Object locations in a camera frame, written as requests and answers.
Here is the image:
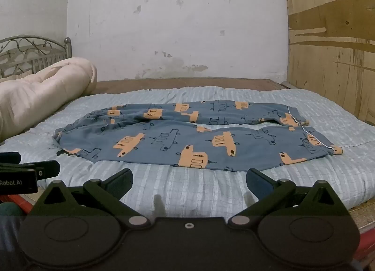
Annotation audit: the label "plywood wall panel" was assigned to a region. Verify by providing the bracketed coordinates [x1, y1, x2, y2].
[283, 0, 375, 126]

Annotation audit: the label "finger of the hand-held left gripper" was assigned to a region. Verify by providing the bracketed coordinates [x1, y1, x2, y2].
[0, 152, 22, 166]
[0, 160, 61, 179]

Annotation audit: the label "light blue quilt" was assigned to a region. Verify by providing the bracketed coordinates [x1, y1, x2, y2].
[0, 86, 375, 217]

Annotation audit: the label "red bar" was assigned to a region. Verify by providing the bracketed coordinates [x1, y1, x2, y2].
[356, 223, 375, 261]
[0, 194, 34, 216]

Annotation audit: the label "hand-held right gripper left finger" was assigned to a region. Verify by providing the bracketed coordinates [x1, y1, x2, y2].
[35, 168, 149, 227]

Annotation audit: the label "dark cloth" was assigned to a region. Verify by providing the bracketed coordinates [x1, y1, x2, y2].
[0, 202, 26, 263]

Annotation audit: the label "cream rolled duvet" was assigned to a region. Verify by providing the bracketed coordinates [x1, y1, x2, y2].
[0, 57, 98, 142]

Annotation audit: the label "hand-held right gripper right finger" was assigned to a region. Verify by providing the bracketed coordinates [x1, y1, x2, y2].
[228, 168, 351, 226]

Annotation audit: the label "blue pants with orange cars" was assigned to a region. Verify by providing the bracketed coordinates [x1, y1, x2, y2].
[52, 100, 343, 172]

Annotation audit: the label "brown wooden bed base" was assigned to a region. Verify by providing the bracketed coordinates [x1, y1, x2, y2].
[88, 77, 291, 96]

